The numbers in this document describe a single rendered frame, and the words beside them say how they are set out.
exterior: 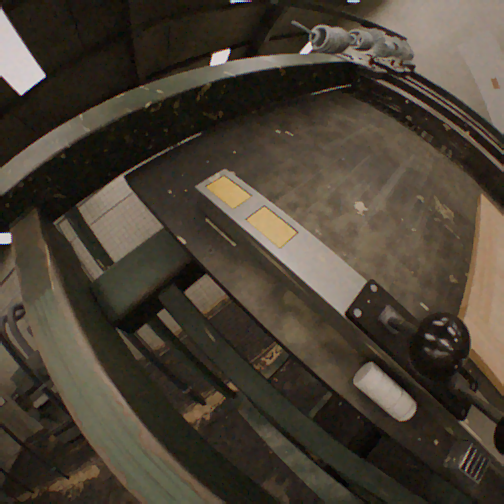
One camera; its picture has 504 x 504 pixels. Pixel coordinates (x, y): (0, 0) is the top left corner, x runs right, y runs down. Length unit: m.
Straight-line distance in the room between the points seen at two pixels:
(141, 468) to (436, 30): 5.90
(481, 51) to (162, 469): 4.32
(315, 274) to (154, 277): 0.20
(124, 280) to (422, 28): 5.87
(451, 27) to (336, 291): 5.61
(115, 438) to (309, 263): 0.24
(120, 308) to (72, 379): 0.13
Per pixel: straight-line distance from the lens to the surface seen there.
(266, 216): 0.26
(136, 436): 0.21
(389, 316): 0.23
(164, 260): 0.32
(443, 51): 5.73
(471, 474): 0.41
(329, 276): 0.24
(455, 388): 0.29
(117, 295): 0.33
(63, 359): 0.25
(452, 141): 0.85
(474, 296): 0.42
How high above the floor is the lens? 1.64
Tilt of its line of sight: 14 degrees down
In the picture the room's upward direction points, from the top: 34 degrees counter-clockwise
